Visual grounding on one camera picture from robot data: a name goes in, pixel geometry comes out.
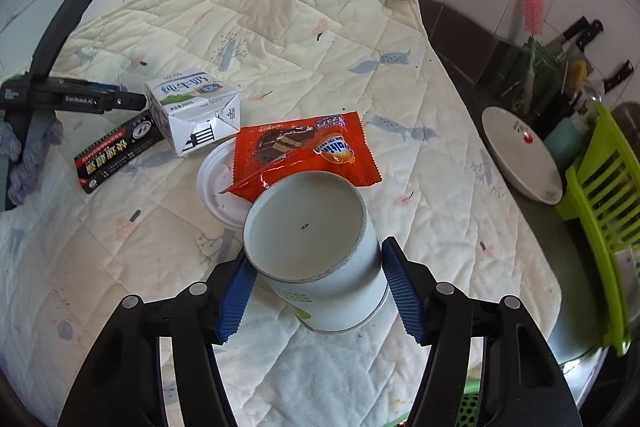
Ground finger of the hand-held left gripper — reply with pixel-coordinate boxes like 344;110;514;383
102;79;149;112
27;0;94;80

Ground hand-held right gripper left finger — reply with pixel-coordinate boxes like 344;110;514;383
57;252;258;427

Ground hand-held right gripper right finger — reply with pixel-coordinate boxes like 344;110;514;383
381;237;583;427

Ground white milk carton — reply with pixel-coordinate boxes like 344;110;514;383
144;71;242;158

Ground white paper cup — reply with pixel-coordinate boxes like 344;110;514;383
242;172;391;335

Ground green plastic basket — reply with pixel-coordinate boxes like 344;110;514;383
385;377;483;427

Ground person's left hand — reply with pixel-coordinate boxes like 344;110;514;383
0;109;65;208

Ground black long box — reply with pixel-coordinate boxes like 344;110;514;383
74;111;166;195

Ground white plastic lid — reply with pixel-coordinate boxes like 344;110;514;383
196;138;253;230

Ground orange snack wrapper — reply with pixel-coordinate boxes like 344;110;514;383
220;111;383;200

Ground white shallow plate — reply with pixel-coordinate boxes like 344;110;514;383
481;106;564;206

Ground green dish rack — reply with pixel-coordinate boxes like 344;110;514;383
555;102;640;355

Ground teal bottle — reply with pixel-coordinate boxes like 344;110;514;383
542;114;586;155

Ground white quilted mat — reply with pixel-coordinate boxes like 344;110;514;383
0;0;561;427

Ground yellow sponge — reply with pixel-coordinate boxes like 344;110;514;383
567;59;588;90

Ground pink bottle brush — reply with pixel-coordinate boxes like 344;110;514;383
520;0;546;40

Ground black-handled knife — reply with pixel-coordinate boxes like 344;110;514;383
545;16;590;52
602;61;635;95
565;21;604;58

